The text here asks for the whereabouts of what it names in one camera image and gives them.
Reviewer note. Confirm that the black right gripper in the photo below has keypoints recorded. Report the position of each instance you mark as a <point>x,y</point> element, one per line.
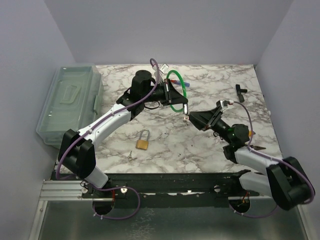
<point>203,119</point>

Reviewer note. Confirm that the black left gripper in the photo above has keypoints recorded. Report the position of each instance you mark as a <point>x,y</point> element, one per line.
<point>171,95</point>

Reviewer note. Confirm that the green cable lock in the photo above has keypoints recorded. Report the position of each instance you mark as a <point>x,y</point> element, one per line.
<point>184,91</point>

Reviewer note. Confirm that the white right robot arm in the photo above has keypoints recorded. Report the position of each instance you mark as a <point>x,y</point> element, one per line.
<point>282,179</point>

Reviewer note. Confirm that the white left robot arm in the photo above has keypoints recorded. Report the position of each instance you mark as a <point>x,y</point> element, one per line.
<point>77,150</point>

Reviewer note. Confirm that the blue red small screwdriver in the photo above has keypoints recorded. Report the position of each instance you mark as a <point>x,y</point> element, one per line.
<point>180,83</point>

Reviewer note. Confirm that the black T-shaped tool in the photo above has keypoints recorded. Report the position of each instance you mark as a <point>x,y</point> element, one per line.
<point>239,92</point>

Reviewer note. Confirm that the yellow utility knife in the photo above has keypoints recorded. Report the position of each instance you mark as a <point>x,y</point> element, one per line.
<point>251,133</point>

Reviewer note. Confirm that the brass padlock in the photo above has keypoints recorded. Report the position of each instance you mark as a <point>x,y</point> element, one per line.
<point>142,144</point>

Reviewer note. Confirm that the spare silver keys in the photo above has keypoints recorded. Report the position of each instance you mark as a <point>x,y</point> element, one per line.
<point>130,157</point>

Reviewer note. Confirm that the clear plastic storage box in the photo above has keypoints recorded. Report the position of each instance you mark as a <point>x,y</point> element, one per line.
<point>74,101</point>

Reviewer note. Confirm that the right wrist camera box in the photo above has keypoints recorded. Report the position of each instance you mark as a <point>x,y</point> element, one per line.
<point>224,104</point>

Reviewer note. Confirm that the yellow handled pliers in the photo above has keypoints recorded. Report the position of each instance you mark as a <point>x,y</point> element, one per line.
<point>257,148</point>

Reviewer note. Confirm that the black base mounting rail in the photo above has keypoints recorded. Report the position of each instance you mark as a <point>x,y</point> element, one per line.
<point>167,190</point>

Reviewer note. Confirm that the aluminium extrusion rail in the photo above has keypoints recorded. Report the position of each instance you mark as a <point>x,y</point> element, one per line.
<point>61,190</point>

